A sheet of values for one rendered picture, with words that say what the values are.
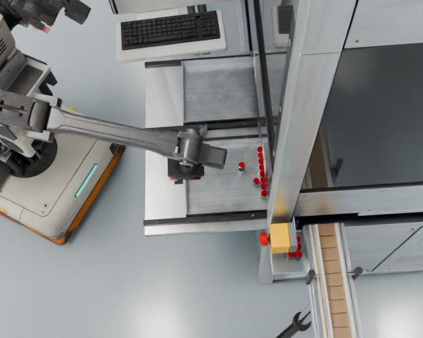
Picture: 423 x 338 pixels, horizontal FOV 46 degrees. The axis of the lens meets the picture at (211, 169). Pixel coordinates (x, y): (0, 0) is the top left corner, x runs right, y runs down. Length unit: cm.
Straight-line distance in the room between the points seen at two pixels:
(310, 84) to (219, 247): 174
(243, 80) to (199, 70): 17
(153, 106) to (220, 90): 25
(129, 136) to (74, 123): 14
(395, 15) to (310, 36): 12
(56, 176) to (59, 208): 17
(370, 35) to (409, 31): 5
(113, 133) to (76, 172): 126
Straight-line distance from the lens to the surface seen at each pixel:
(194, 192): 165
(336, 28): 74
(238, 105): 179
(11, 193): 253
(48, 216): 242
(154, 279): 250
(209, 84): 185
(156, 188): 168
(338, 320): 152
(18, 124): 125
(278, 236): 145
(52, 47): 328
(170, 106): 181
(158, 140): 120
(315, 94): 87
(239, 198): 164
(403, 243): 196
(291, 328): 231
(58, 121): 124
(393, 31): 78
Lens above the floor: 242
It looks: 66 degrees down
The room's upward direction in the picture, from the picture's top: 8 degrees counter-clockwise
